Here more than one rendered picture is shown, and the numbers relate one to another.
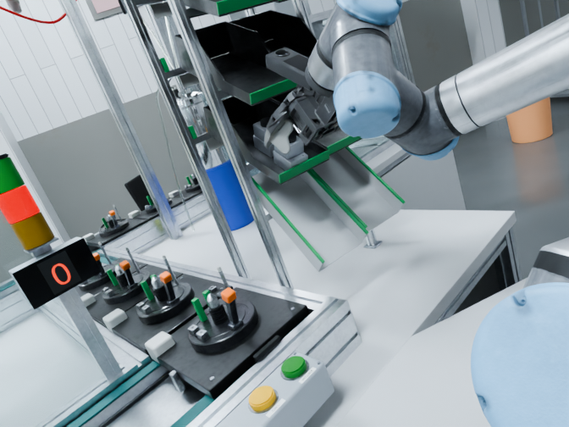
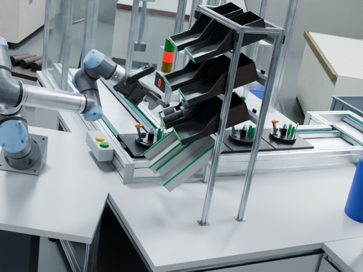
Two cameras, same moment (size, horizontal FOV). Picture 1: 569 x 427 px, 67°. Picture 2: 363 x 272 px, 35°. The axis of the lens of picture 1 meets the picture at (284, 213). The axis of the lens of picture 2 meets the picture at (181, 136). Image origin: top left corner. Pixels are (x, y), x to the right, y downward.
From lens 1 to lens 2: 2.64 m
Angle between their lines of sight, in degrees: 92
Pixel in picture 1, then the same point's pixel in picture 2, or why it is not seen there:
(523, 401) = not seen: hidden behind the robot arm
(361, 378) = (104, 176)
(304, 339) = (116, 151)
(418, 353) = (98, 188)
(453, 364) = (82, 189)
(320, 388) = (96, 153)
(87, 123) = not seen: outside the picture
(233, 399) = (108, 137)
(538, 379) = not seen: hidden behind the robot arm
